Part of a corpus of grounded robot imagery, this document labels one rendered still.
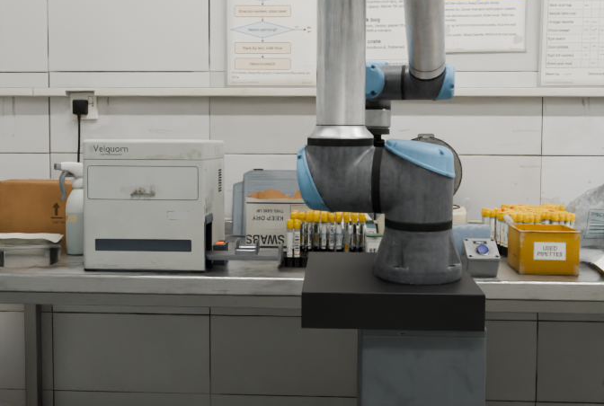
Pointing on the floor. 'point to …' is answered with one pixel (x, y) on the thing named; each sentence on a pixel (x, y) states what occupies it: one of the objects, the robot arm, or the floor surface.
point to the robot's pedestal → (421, 367)
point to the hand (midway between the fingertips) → (374, 215)
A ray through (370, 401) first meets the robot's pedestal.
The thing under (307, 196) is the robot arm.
